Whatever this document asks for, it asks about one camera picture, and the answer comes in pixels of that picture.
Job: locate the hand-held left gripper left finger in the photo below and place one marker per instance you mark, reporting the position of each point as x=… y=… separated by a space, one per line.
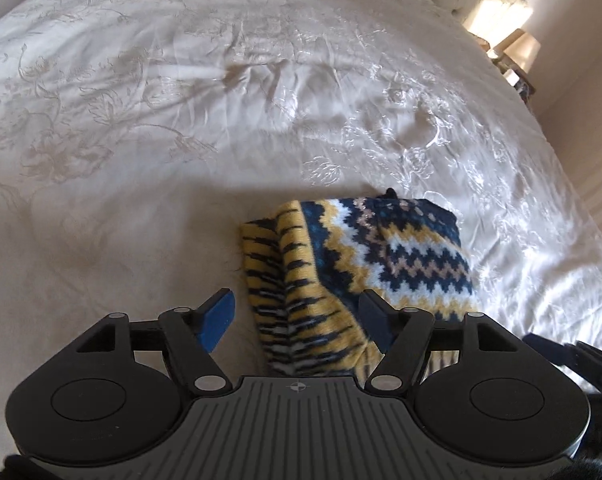
x=215 y=321

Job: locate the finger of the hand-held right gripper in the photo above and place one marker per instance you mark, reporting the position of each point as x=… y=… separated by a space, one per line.
x=546 y=350

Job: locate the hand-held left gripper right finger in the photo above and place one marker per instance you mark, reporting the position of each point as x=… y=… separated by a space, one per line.
x=377 y=321

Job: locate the navy yellow zigzag knit sweater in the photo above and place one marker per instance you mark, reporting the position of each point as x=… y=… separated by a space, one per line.
x=371 y=270

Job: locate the cream embroidered bedspread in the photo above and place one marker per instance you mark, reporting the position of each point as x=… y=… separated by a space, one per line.
x=231 y=110

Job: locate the cream shade table lamp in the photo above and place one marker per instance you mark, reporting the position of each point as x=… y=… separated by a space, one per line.
x=523 y=50

